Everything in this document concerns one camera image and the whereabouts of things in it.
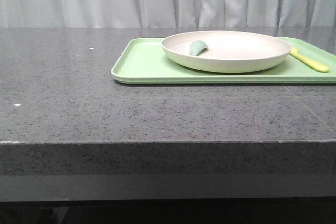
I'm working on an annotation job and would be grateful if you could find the white round plate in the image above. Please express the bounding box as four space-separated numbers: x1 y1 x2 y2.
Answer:
162 30 292 73

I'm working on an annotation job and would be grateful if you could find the yellow plastic fork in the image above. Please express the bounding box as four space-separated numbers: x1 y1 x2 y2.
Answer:
290 47 330 73

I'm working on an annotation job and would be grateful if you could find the light green tray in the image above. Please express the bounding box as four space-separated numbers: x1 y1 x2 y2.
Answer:
111 37 335 85

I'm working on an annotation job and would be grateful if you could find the teal green spoon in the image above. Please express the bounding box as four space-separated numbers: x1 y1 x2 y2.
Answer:
189 40 208 56

